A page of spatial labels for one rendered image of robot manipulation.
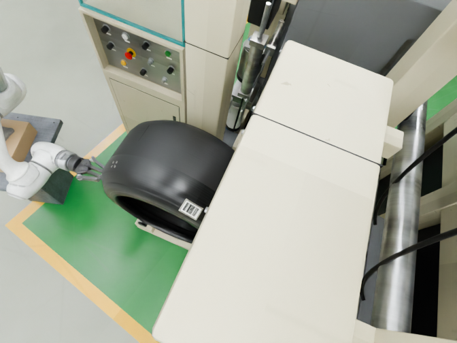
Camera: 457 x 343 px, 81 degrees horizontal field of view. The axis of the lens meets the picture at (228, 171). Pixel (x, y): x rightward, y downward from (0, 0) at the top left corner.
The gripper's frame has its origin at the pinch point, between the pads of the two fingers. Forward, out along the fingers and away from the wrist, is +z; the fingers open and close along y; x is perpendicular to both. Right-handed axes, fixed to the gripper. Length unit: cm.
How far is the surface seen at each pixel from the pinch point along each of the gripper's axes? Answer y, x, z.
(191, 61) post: 25, -55, 37
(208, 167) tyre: 4, -36, 50
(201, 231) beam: -23, -70, 63
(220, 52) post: 25, -61, 46
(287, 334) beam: -30, -68, 79
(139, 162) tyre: -3.7, -38.9, 31.1
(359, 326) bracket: -25, -61, 90
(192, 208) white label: -9, -34, 51
